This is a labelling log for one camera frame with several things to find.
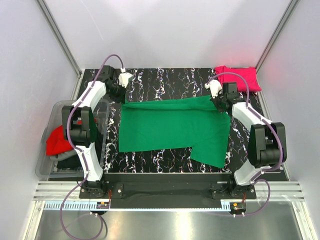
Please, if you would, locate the purple cable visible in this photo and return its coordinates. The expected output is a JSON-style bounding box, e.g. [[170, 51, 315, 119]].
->
[[206, 72, 286, 217], [60, 53, 126, 238]]

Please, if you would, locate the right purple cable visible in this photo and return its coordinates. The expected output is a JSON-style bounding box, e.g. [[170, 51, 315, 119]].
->
[[206, 72, 286, 217]]

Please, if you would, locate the black t shirt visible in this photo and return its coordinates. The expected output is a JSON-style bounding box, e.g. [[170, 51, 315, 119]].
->
[[56, 155, 82, 170]]

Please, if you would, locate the clear plastic bin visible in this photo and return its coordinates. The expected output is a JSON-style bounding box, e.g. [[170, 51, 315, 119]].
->
[[35, 99, 110, 179]]

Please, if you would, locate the right orange connector block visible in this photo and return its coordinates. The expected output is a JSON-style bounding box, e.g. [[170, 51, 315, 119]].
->
[[231, 202, 247, 211]]

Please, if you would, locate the aluminium front rail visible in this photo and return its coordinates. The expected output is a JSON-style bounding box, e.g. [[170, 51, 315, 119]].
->
[[33, 181, 304, 202]]

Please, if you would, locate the aluminium frame post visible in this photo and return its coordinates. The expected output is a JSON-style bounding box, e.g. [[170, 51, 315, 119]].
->
[[35, 0, 82, 78], [255, 0, 301, 73]]

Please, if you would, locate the orange connector block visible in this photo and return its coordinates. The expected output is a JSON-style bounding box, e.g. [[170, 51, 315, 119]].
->
[[231, 202, 247, 211], [96, 201, 111, 209]]

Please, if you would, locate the folded pink t shirt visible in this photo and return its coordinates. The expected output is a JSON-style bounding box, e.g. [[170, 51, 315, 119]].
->
[[215, 65, 262, 92]]

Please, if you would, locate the right aluminium frame post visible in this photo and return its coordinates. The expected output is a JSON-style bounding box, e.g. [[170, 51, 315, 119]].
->
[[255, 0, 301, 73]]

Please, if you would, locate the white slotted cable duct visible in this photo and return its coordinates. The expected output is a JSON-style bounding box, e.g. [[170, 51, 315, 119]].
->
[[44, 200, 231, 212]]

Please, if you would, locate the left orange connector block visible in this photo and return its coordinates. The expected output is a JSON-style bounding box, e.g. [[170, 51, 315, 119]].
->
[[96, 201, 111, 209]]

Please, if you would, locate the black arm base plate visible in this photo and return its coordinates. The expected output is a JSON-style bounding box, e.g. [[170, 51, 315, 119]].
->
[[78, 172, 257, 201]]

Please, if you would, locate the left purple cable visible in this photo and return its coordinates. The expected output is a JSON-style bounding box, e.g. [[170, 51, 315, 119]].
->
[[60, 53, 126, 238]]

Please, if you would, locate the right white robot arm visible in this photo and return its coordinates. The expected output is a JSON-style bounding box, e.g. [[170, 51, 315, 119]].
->
[[205, 79, 287, 199]]

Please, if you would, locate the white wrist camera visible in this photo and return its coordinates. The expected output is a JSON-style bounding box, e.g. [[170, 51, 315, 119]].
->
[[204, 79, 223, 99], [118, 72, 133, 88]]

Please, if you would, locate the green t shirt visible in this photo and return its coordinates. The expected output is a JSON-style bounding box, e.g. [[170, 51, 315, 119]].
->
[[118, 95, 231, 168]]

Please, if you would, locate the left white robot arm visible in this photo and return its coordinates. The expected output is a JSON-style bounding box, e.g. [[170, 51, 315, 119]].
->
[[61, 65, 133, 198]]

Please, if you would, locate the left aluminium frame post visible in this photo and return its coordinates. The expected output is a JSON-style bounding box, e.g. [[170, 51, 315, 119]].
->
[[35, 0, 82, 78]]

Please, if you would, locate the red t shirt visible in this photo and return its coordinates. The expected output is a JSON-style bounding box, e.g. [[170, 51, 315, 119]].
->
[[46, 125, 74, 156]]

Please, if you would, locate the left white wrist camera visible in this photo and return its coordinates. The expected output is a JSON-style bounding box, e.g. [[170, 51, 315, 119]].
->
[[118, 72, 133, 88]]

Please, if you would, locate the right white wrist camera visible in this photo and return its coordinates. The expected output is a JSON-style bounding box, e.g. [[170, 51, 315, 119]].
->
[[204, 79, 223, 99]]

